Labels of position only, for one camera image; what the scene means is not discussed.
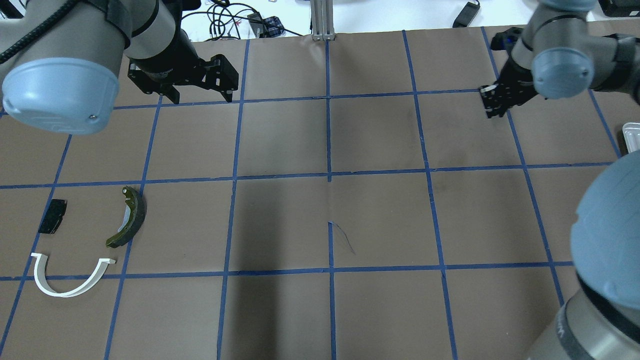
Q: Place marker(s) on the black power adapter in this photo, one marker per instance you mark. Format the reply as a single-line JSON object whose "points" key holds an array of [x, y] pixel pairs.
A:
{"points": [[467, 14]]}

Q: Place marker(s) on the olive brake shoe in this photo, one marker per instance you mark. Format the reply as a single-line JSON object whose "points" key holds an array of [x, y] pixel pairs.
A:
{"points": [[133, 219]]}

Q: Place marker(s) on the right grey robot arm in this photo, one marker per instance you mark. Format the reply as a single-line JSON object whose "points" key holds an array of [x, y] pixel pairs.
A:
{"points": [[555, 57]]}

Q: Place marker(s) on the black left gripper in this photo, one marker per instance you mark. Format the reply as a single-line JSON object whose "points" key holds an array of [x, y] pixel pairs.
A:
{"points": [[167, 56]]}

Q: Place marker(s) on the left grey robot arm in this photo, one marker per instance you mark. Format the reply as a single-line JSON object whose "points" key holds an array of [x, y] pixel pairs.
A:
{"points": [[60, 63]]}

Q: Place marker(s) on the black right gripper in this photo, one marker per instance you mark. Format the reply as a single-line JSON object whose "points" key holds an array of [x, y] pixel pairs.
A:
{"points": [[511, 80]]}

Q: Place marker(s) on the aluminium frame post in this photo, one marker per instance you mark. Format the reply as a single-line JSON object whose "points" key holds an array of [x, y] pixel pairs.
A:
{"points": [[322, 20]]}

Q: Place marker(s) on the black brake pad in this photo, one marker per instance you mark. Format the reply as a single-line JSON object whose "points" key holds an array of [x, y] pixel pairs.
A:
{"points": [[53, 216]]}

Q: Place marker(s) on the white curved plastic part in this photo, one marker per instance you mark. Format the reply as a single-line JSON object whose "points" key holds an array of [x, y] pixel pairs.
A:
{"points": [[85, 283]]}

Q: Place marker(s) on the ribbed metal tray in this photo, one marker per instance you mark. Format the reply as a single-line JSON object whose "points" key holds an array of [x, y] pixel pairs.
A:
{"points": [[631, 136]]}

